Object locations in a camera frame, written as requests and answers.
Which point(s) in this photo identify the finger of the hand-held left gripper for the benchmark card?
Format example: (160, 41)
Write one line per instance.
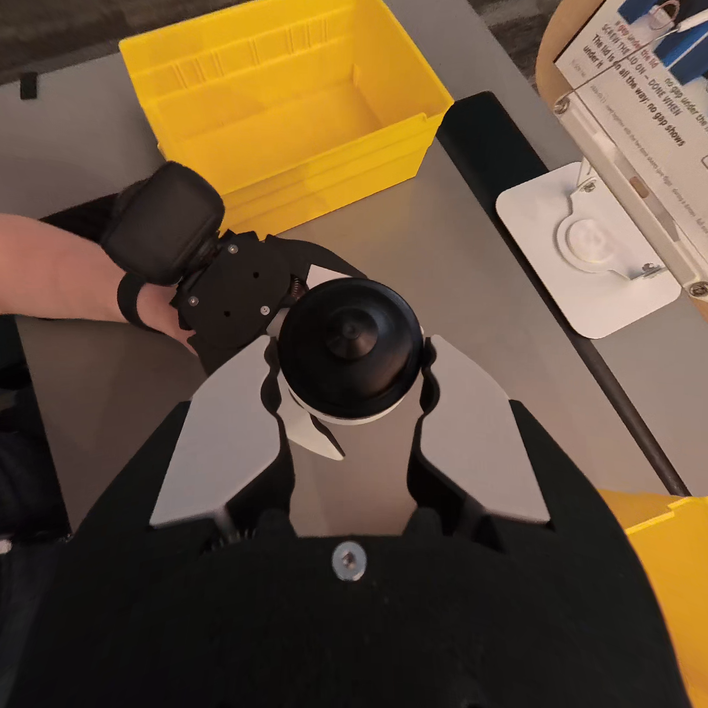
(304, 431)
(323, 275)

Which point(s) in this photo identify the black bottle lid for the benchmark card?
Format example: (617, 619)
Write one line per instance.
(354, 343)

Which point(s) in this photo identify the person's left hand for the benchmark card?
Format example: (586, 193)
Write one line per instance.
(160, 315)

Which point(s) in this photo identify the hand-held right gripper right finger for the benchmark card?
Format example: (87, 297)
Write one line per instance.
(481, 448)

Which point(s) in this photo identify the black wristband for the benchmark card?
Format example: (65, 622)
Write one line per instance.
(126, 301)

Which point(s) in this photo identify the person's left forearm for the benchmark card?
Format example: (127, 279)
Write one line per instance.
(55, 265)

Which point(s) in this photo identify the yellow plastic bin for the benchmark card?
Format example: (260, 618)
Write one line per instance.
(265, 138)
(680, 581)

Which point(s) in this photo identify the person's navy clothing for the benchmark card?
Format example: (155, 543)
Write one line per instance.
(27, 470)

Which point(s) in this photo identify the black smooth desk mat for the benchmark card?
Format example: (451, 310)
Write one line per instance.
(487, 149)

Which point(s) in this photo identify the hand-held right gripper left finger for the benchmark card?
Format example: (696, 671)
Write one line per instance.
(221, 453)

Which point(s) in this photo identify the small black desk clip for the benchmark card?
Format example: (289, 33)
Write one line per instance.
(29, 86)

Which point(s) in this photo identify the wooden instruction sheet board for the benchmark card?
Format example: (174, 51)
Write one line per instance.
(636, 83)

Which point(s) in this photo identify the white board stand base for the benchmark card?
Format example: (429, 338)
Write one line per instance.
(542, 265)

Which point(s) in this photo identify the white plastic bottle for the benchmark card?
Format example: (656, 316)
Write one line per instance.
(354, 420)

